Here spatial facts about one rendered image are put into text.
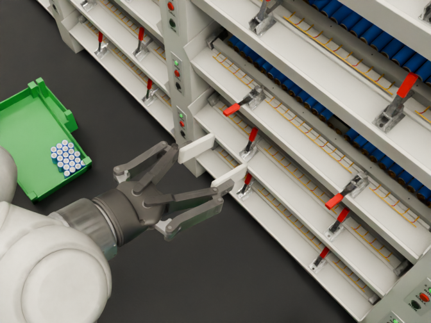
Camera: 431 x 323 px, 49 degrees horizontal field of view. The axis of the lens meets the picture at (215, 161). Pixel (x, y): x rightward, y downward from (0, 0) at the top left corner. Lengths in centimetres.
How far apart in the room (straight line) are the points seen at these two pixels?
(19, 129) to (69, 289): 119
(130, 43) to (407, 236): 90
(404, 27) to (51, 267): 46
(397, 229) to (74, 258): 61
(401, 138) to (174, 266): 79
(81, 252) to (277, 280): 96
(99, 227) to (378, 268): 63
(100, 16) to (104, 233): 98
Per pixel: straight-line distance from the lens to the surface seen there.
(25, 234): 43
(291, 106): 94
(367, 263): 105
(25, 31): 201
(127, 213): 63
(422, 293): 93
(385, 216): 88
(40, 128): 156
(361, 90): 77
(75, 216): 62
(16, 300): 40
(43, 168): 152
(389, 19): 63
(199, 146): 75
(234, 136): 116
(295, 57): 80
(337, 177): 90
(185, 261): 134
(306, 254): 124
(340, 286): 123
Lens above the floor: 124
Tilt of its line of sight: 57 degrees down
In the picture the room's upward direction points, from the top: straight up
